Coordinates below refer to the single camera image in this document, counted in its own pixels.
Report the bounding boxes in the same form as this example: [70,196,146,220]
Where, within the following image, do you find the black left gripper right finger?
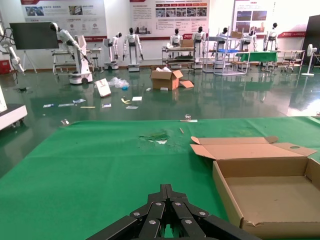
[166,184,261,240]

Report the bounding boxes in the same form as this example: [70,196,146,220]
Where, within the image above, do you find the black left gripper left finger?
[86,184,168,240]

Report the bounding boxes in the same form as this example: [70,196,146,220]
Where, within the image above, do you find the open brown cardboard box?
[189,135,320,239]

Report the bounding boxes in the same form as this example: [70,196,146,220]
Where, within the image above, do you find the green table cloth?
[0,116,320,240]

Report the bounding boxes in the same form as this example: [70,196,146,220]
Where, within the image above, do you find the flat cardboard piece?
[178,79,195,89]

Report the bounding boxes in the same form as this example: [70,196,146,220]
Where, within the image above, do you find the large open cardboard carton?
[149,66,185,91]

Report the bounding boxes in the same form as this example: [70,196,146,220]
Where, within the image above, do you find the white and red package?
[94,77,112,98]

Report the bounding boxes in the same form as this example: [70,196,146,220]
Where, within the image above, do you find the clear plastic bag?
[107,76,131,90]

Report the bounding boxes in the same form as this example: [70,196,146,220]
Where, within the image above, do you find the white humanoid robot leaning forward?
[49,21,94,85]

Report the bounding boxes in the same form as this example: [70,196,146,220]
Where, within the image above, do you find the metal shelf cart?
[161,45,197,70]

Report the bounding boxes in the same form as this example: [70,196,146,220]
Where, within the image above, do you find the white wheeled platform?
[0,84,28,131]

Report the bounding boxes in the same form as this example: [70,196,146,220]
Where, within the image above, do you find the white humanoid robot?
[246,29,258,53]
[263,22,279,52]
[103,31,123,71]
[213,26,230,69]
[168,27,184,70]
[122,26,145,73]
[191,25,208,70]

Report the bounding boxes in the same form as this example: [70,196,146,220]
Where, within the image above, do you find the table with green cover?
[235,51,279,74]

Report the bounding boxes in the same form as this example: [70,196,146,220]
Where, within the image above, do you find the red cabinet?
[0,59,12,75]

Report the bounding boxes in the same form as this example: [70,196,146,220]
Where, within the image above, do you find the white standing fan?
[300,43,319,77]

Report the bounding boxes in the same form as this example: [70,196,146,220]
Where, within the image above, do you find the dark display board on stand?
[9,21,60,75]

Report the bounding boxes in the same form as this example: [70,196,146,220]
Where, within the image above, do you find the grey metal frame rack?
[201,27,251,77]

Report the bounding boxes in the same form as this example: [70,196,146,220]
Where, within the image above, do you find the metal frame workbench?
[51,48,103,75]

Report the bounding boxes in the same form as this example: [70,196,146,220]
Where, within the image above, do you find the wall poster with photo row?
[129,0,210,41]

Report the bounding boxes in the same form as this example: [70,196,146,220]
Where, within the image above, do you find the black wall panel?
[301,14,320,66]

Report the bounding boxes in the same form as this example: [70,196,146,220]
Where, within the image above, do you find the wall poster with building photos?
[232,0,308,39]

